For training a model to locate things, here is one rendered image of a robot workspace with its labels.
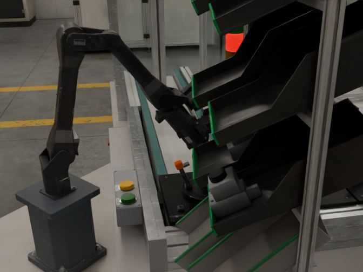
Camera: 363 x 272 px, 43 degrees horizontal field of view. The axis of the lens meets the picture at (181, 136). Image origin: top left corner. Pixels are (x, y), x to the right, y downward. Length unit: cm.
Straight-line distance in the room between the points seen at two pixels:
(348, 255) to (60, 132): 78
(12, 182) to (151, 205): 231
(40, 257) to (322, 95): 85
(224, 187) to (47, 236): 54
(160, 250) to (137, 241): 16
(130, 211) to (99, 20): 534
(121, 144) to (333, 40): 130
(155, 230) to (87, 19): 546
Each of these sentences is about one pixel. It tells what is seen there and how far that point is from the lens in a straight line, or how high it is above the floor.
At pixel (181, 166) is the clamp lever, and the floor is 106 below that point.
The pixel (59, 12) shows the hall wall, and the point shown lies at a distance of 936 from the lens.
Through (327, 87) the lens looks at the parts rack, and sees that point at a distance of 63.
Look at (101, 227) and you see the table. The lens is 136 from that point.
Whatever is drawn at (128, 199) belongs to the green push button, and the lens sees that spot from 126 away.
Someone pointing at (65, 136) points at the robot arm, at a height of 121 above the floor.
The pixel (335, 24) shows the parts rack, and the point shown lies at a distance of 61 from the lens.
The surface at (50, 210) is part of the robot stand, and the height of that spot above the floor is 106.
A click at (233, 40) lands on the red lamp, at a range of 131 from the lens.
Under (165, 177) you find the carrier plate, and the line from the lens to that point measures 135.
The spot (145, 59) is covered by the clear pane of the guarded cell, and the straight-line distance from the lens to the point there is 249.
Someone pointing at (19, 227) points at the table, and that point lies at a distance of 143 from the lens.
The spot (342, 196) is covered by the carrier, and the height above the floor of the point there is 97.
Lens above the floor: 164
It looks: 25 degrees down
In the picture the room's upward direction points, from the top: 1 degrees counter-clockwise
